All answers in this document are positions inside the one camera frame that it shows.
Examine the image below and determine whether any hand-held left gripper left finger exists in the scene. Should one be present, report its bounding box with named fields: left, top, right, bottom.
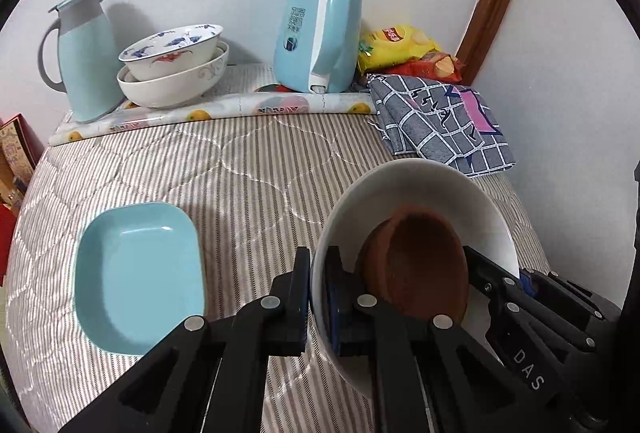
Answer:
left=57, top=247, right=313, bottom=433

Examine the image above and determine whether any grey checked cloth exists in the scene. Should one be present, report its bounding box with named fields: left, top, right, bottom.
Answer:
left=366, top=73, right=516, bottom=178

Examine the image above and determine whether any brown patterned box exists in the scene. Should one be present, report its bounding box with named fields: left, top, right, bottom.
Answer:
left=0, top=114, right=43, bottom=186

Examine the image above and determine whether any yellow chips bag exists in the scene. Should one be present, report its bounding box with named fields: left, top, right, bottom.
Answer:
left=357, top=25, right=443, bottom=74

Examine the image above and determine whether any red snack bag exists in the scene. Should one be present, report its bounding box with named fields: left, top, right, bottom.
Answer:
left=395, top=53, right=461, bottom=82

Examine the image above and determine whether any light blue electric kettle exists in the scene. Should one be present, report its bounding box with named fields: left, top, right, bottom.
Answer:
left=273, top=0, right=363, bottom=94

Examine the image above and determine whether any blue patterned porcelain bowl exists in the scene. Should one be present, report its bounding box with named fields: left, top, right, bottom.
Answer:
left=118, top=24, right=224, bottom=82

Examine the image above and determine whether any teal thermos jug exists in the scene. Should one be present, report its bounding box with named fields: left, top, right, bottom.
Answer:
left=39, top=0, right=126, bottom=124

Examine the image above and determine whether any fruit print table mat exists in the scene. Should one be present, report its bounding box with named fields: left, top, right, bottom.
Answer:
left=48, top=63, right=378, bottom=147

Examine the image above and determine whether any plain white bowl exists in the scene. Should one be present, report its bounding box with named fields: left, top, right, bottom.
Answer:
left=310, top=158, right=521, bottom=401

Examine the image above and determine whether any brown wooden bowl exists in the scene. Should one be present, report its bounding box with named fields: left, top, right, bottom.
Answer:
left=359, top=207, right=471, bottom=321

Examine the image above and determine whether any large white bowl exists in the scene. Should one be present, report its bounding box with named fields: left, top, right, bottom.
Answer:
left=116, top=42, right=230, bottom=108

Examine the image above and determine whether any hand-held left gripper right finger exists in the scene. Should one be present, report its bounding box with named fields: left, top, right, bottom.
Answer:
left=325, top=247, right=548, bottom=433

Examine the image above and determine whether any blue square plate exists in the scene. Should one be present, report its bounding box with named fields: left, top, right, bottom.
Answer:
left=74, top=202, right=206, bottom=356

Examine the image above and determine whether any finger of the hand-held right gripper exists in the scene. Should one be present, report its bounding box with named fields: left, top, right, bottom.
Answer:
left=520, top=269, right=621, bottom=321
left=465, top=245, right=596, bottom=351

